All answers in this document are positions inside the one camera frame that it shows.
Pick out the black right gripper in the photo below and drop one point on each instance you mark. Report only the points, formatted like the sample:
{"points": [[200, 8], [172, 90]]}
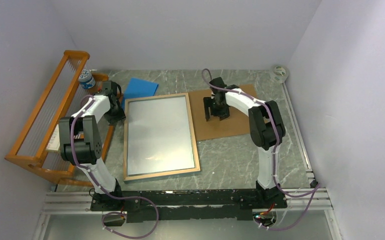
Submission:
{"points": [[223, 114]]}

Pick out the blue white round tin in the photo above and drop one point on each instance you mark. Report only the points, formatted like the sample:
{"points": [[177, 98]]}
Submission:
{"points": [[86, 79]]}

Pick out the orange wooden rack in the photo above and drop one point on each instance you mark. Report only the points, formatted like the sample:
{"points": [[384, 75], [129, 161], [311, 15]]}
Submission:
{"points": [[61, 97]]}

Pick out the hot air balloon photo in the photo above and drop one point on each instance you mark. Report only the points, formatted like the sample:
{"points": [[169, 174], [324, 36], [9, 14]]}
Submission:
{"points": [[159, 136]]}

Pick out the clear tape roll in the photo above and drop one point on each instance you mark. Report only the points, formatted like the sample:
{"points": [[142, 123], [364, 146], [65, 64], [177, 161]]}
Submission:
{"points": [[279, 74]]}

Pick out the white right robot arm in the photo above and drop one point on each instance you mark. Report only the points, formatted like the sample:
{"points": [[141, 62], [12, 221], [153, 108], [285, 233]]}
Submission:
{"points": [[266, 130]]}

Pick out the brown cardboard backing board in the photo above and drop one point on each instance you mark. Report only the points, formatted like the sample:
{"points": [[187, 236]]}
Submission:
{"points": [[236, 124]]}

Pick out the white medicine box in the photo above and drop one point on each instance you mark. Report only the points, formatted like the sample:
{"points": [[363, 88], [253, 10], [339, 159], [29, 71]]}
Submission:
{"points": [[53, 145]]}

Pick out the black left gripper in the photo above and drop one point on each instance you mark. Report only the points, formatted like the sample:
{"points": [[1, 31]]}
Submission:
{"points": [[120, 116]]}

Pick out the blue wooden picture frame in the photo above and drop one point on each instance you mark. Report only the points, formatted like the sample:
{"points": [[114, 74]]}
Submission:
{"points": [[161, 175]]}

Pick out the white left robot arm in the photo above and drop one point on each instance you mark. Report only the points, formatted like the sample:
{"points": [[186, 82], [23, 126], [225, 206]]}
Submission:
{"points": [[81, 143]]}

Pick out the aluminium extrusion table rail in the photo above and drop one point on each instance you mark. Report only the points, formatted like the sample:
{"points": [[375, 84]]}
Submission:
{"points": [[299, 200]]}

